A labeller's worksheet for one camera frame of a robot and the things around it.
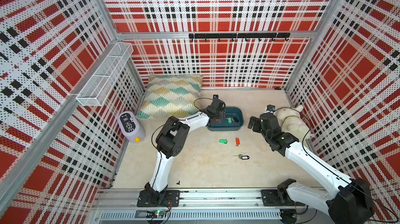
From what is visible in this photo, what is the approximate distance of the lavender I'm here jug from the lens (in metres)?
0.88

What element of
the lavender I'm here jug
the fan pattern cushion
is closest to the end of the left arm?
the fan pattern cushion

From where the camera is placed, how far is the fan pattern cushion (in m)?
0.95

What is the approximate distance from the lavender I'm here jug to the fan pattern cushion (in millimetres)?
40
